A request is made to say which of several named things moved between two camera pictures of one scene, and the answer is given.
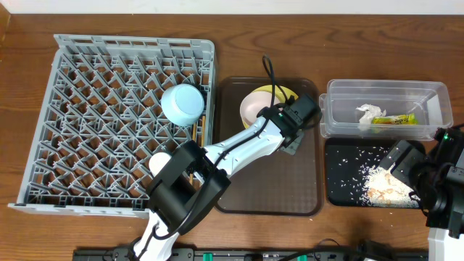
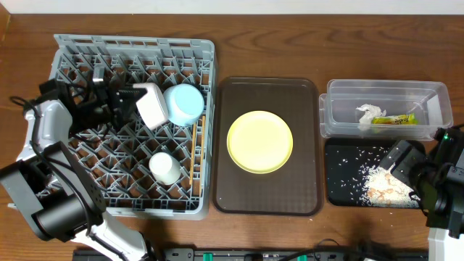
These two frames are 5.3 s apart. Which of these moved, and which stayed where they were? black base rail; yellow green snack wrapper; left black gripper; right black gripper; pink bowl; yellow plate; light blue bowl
Moved: yellow plate; left black gripper; pink bowl
Stayed: black base rail; right black gripper; light blue bowl; yellow green snack wrapper
